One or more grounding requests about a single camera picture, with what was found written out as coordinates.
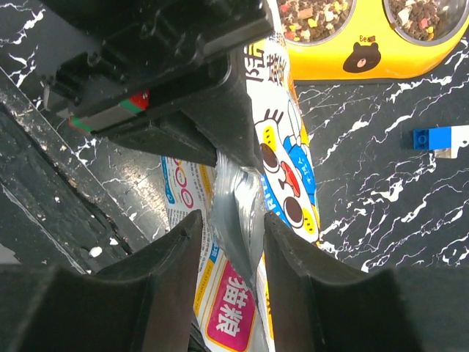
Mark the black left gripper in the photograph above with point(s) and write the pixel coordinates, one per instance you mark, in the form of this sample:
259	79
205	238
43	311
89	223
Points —
93	55

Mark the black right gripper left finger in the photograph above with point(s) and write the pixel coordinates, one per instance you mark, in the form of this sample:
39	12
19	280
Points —
141	303

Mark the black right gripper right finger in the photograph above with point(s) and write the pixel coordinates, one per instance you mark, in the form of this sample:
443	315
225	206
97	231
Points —
318	303

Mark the pink white pet food bag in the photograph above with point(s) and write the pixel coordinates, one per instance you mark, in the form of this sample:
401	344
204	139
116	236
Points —
231	303

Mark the yellow double pet bowl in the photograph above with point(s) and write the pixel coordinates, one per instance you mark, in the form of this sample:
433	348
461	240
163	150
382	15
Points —
369	40

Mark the blue toy brick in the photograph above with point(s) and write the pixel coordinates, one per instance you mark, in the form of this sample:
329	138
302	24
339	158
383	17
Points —
445	142

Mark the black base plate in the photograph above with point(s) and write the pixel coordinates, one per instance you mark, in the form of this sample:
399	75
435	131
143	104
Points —
68	199

